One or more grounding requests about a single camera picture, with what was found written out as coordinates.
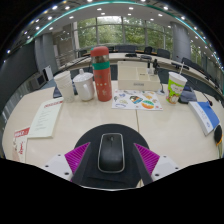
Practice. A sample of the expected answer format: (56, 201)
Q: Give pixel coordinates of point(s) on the ceiling lights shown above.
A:
(54, 7)

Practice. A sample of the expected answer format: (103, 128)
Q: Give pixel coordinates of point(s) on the green white paper cup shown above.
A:
(175, 90)

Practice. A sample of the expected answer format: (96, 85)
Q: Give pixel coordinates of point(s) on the blue and white book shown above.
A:
(205, 116)

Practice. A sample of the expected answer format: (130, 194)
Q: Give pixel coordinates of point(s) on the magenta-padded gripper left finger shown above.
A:
(76, 157)

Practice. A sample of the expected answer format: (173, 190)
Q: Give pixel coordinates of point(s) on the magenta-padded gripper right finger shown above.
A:
(148, 158)

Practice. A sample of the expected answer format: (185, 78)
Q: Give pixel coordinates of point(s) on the white boxy appliance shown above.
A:
(38, 80)

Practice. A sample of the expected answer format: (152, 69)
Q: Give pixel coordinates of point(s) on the dark office chairs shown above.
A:
(163, 52)

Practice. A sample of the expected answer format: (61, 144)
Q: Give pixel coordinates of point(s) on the cream cardboard box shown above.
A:
(136, 80)

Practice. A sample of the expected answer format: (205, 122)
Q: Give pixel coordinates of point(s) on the white leaflet with red heading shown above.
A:
(45, 118)

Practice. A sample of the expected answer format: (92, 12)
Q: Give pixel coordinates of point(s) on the white lidded mug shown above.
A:
(83, 86)

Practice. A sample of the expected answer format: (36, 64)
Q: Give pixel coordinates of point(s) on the stack of white paper cups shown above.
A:
(66, 88)

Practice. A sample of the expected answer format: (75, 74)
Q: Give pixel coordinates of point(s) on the red and white leaflet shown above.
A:
(20, 145)

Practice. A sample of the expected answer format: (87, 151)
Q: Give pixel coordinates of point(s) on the red drink bottle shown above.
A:
(101, 80)

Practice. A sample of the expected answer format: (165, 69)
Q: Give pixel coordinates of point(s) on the colourful sticker sheet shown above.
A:
(136, 100)

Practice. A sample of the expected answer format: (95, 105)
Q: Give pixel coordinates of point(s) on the black mouse pad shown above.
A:
(111, 128)

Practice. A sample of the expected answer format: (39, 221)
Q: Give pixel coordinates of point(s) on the black computer mouse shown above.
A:
(111, 153)

